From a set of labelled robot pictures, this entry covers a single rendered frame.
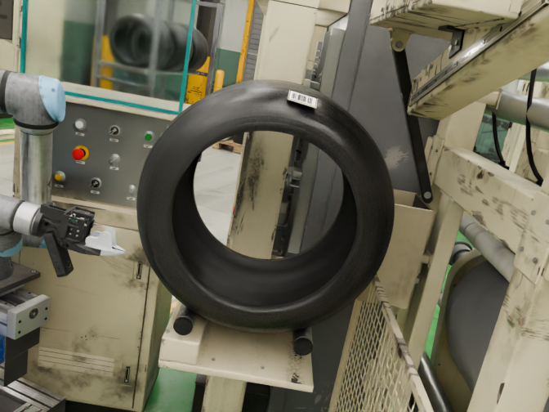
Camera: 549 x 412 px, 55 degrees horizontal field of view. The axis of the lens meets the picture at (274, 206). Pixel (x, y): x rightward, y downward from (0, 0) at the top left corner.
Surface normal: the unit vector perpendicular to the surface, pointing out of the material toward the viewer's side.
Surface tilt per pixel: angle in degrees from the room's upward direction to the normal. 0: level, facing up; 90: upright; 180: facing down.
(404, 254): 90
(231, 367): 0
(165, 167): 86
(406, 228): 90
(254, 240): 90
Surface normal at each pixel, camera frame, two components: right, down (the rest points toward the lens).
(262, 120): -0.02, 0.10
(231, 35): -0.36, 0.20
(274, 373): 0.18, -0.94
